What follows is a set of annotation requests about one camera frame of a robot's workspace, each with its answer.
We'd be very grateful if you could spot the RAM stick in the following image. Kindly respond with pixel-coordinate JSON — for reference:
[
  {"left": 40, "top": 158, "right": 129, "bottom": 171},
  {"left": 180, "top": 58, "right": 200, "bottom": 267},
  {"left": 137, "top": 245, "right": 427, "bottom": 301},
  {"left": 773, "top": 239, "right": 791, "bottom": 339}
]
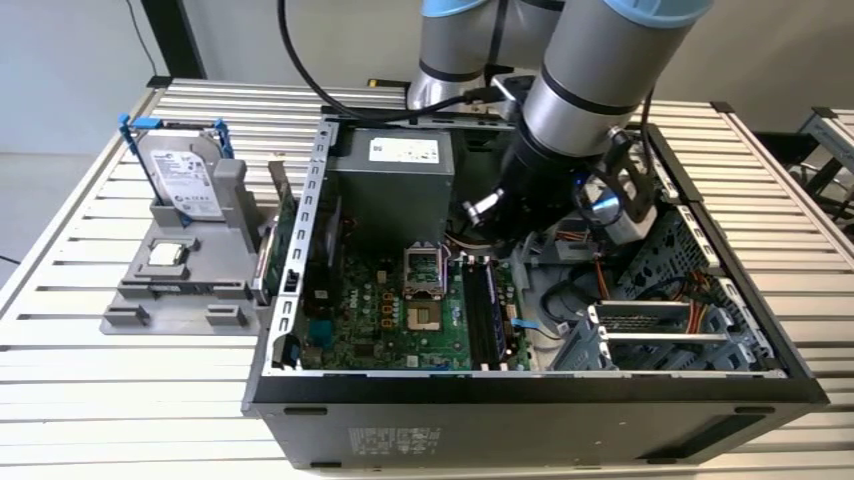
[
  {"left": 488, "top": 260, "right": 513, "bottom": 362},
  {"left": 120, "top": 284, "right": 242, "bottom": 295}
]

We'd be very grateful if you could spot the black RAM slot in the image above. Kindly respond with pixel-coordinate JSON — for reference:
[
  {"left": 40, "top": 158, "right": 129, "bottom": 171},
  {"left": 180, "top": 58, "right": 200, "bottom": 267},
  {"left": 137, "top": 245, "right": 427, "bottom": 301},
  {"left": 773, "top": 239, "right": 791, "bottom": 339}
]
[
  {"left": 479, "top": 262, "right": 495, "bottom": 365},
  {"left": 463, "top": 262, "right": 481, "bottom": 365},
  {"left": 471, "top": 262, "right": 489, "bottom": 365}
]

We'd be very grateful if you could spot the grey metal drive cage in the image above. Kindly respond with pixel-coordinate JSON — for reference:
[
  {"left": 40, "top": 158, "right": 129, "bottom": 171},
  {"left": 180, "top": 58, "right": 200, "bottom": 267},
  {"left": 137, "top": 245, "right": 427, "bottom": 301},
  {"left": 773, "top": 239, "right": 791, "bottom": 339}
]
[{"left": 512, "top": 124, "right": 675, "bottom": 264}]

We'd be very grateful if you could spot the grey power supply unit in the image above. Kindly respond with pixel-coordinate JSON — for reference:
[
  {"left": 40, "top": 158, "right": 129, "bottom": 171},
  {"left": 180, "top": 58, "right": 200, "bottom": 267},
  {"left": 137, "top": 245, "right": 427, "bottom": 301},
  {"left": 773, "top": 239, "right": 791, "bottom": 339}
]
[{"left": 325, "top": 127, "right": 456, "bottom": 251}]

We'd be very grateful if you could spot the perforated metal disk bay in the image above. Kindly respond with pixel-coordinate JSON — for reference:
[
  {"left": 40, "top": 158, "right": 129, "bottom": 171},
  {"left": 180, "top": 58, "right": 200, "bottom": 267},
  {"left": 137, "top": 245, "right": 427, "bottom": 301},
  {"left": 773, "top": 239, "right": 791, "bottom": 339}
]
[{"left": 552, "top": 204, "right": 779, "bottom": 374}]

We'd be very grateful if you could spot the metal socket cover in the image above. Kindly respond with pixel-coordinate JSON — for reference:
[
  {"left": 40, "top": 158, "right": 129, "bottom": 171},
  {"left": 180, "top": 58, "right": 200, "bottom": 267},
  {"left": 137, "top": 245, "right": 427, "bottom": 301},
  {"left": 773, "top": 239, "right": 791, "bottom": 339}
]
[{"left": 402, "top": 242, "right": 447, "bottom": 300}]

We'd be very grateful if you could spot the CPU socket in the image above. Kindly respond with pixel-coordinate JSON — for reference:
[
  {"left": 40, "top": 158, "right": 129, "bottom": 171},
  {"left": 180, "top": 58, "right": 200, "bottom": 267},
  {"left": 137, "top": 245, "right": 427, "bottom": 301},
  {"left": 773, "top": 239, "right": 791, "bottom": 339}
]
[{"left": 405, "top": 298, "right": 445, "bottom": 335}]

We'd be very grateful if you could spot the green motherboard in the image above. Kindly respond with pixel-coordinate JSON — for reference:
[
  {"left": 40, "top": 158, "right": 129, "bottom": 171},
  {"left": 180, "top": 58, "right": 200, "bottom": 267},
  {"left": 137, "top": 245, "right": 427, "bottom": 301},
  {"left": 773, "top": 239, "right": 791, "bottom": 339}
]
[{"left": 298, "top": 249, "right": 535, "bottom": 374}]

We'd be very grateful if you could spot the green graphics card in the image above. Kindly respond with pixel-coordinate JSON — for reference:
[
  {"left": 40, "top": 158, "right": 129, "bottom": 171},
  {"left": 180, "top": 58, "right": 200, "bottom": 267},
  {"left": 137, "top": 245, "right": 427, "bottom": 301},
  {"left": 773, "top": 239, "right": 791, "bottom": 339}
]
[{"left": 252, "top": 154, "right": 298, "bottom": 309}]

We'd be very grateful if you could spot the black PC case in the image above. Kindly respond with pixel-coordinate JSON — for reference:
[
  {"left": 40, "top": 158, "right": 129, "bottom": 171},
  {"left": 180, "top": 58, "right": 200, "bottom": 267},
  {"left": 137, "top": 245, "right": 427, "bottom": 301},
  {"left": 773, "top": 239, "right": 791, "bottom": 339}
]
[{"left": 238, "top": 102, "right": 832, "bottom": 474}]

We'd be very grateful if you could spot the grey parts rack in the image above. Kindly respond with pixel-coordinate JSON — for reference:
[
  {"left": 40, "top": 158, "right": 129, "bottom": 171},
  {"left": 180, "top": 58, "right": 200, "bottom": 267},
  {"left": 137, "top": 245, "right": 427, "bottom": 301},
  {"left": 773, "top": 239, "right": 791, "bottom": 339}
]
[{"left": 97, "top": 159, "right": 281, "bottom": 341}]

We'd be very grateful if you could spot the silver hard disk drive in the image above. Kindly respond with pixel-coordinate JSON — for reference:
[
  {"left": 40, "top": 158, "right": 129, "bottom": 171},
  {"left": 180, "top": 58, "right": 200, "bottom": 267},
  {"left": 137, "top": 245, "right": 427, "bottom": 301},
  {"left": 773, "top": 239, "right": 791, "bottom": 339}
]
[{"left": 136, "top": 129, "right": 225, "bottom": 224}]

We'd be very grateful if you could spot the silver CPU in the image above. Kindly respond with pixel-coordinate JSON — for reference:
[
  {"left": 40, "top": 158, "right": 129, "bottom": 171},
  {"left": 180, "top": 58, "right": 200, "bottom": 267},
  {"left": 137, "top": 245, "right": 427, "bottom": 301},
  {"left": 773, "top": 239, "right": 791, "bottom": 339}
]
[{"left": 145, "top": 244, "right": 185, "bottom": 269}]

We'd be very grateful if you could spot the blue disk carrier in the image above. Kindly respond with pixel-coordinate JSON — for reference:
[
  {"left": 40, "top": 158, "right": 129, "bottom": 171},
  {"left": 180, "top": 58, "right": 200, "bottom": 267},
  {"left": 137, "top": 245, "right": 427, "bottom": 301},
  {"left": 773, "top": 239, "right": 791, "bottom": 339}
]
[{"left": 116, "top": 115, "right": 232, "bottom": 166}]

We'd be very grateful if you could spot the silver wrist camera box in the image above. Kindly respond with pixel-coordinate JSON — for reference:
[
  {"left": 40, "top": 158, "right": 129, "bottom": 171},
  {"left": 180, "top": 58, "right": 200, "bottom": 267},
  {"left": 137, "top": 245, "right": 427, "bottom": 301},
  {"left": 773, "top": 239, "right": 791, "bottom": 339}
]
[{"left": 599, "top": 189, "right": 660, "bottom": 246}]

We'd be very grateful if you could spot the thin orange wire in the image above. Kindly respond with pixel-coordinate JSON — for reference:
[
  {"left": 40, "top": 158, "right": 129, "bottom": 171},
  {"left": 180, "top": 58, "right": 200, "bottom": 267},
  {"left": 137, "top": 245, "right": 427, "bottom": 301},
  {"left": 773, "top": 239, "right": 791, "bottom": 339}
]
[{"left": 591, "top": 252, "right": 611, "bottom": 302}]

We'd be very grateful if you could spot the thin wire locking lever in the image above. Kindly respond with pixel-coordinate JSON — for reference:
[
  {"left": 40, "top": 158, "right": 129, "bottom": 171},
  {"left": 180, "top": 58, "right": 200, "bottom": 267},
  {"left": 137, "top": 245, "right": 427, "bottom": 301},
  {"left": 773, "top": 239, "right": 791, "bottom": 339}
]
[{"left": 439, "top": 247, "right": 463, "bottom": 301}]

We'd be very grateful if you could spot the black looped data cable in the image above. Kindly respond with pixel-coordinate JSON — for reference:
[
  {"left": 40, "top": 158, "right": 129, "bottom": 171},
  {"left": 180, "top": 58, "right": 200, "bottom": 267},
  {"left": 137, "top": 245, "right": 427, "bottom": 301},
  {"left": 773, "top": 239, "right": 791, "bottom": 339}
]
[{"left": 539, "top": 279, "right": 595, "bottom": 341}]

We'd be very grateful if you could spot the orange yellow wire bundle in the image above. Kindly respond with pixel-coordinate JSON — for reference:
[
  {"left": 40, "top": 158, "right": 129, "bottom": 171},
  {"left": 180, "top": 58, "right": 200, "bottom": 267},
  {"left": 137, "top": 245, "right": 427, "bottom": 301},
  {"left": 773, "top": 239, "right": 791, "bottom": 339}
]
[{"left": 679, "top": 272, "right": 716, "bottom": 336}]

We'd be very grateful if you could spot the neighbouring metal table frame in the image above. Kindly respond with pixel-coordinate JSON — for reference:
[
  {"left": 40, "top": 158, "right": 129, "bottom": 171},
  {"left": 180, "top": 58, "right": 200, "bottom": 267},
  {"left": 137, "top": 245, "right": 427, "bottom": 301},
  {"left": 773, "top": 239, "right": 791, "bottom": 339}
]
[{"left": 792, "top": 107, "right": 854, "bottom": 221}]

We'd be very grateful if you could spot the black camera cable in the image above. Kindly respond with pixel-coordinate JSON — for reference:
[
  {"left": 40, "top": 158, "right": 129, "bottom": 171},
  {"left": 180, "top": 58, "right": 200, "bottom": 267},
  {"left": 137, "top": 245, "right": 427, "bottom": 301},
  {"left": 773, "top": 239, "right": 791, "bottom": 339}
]
[{"left": 276, "top": 0, "right": 472, "bottom": 122}]

